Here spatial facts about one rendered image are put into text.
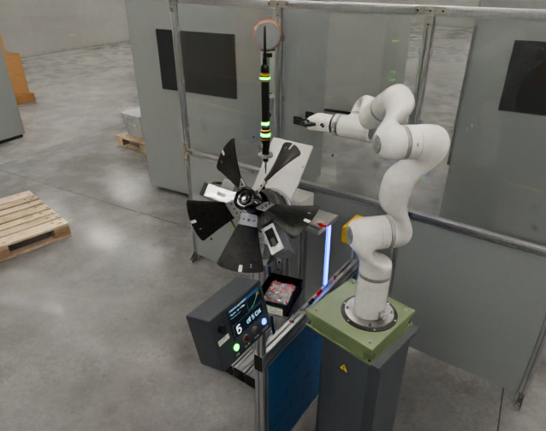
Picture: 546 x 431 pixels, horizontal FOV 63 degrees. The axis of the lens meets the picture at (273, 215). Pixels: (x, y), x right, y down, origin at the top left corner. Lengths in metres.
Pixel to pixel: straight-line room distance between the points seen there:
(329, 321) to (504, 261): 1.17
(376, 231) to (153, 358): 1.96
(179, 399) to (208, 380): 0.20
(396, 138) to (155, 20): 3.60
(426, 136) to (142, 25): 3.76
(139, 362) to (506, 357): 2.19
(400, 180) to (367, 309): 0.56
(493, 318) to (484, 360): 0.31
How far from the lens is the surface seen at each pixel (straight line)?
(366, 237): 1.56
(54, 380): 3.20
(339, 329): 1.75
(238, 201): 2.20
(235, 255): 2.16
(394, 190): 1.45
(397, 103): 1.41
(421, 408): 2.91
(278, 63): 2.79
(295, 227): 2.04
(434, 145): 1.38
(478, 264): 2.67
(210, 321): 1.41
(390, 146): 1.32
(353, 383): 1.91
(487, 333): 2.90
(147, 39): 4.76
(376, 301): 1.74
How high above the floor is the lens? 2.18
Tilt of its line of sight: 28 degrees down
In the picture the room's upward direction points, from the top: straight up
